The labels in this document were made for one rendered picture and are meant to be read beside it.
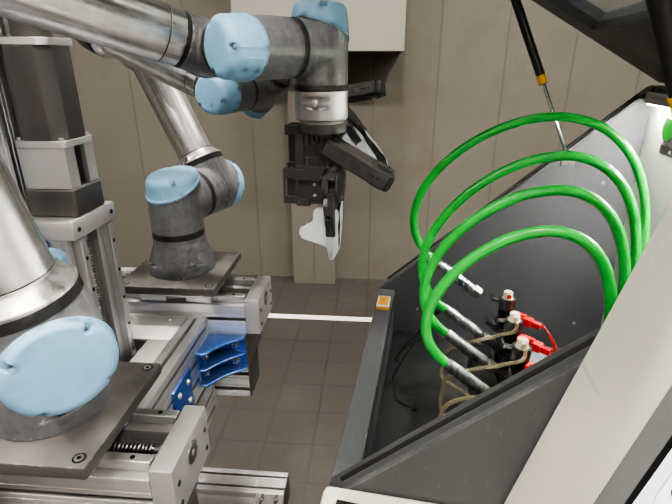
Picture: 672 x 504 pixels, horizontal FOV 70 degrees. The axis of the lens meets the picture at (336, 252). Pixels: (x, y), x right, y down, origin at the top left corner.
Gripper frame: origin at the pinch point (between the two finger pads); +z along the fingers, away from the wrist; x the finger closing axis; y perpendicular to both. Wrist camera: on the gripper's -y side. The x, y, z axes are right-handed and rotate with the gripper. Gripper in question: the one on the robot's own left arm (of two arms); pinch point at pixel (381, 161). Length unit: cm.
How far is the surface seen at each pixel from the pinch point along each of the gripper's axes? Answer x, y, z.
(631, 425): 50, -14, 41
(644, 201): 4.5, -30.5, 33.0
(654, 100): -16, -45, 21
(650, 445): 54, -15, 42
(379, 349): 2.1, 22.7, 30.2
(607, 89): -254, -85, -2
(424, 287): 24.1, 0.8, 24.1
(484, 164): -244, -3, -10
